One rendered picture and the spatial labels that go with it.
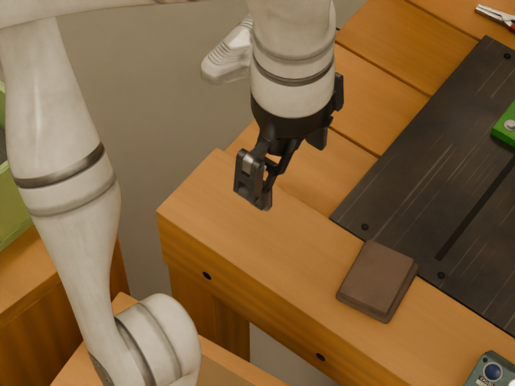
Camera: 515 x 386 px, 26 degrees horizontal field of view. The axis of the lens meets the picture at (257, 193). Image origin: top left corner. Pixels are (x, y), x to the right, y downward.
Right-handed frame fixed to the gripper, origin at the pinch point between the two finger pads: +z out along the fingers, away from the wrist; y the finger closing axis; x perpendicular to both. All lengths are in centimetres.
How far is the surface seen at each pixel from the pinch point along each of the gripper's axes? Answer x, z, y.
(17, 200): 44, 42, -5
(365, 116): 13, 42, 38
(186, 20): 99, 130, 92
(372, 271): -4.3, 37.0, 14.0
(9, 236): 44, 48, -8
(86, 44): 114, 129, 71
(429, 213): -4.7, 40.0, 28.0
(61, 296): 36, 58, -8
